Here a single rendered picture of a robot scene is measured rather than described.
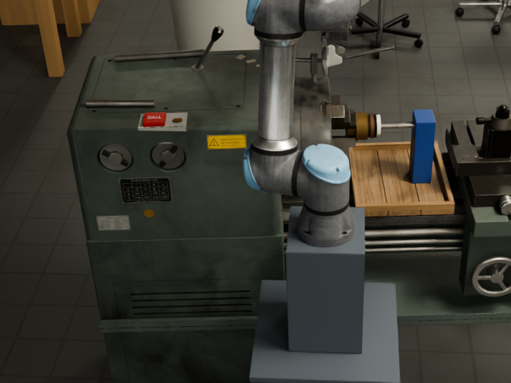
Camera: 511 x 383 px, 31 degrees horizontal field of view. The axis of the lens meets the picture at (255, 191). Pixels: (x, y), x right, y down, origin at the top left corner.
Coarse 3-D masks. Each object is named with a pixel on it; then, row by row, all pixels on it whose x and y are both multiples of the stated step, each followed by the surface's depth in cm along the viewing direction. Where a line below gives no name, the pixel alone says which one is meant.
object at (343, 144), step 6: (336, 138) 283; (342, 138) 283; (348, 138) 283; (354, 138) 283; (336, 144) 284; (342, 144) 284; (348, 144) 284; (354, 144) 284; (342, 150) 284; (348, 150) 284; (348, 156) 285
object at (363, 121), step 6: (360, 114) 282; (366, 114) 282; (372, 114) 283; (360, 120) 280; (366, 120) 280; (372, 120) 281; (360, 126) 280; (366, 126) 280; (372, 126) 280; (348, 132) 282; (354, 132) 282; (360, 132) 281; (366, 132) 281; (372, 132) 281; (360, 138) 283; (366, 138) 283
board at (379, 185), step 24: (360, 144) 308; (384, 144) 308; (408, 144) 307; (360, 168) 300; (384, 168) 300; (408, 168) 299; (432, 168) 298; (360, 192) 289; (384, 192) 289; (408, 192) 288; (432, 192) 287
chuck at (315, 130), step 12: (300, 84) 275; (312, 84) 275; (324, 84) 275; (300, 96) 272; (312, 96) 272; (324, 96) 271; (300, 108) 270; (312, 108) 270; (300, 120) 269; (312, 120) 269; (324, 120) 269; (312, 132) 269; (324, 132) 269; (312, 144) 270
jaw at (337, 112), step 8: (320, 104) 271; (328, 104) 271; (320, 112) 271; (328, 112) 270; (336, 112) 271; (344, 112) 276; (336, 120) 273; (344, 120) 275; (352, 120) 278; (336, 128) 280; (344, 128) 281; (352, 128) 281
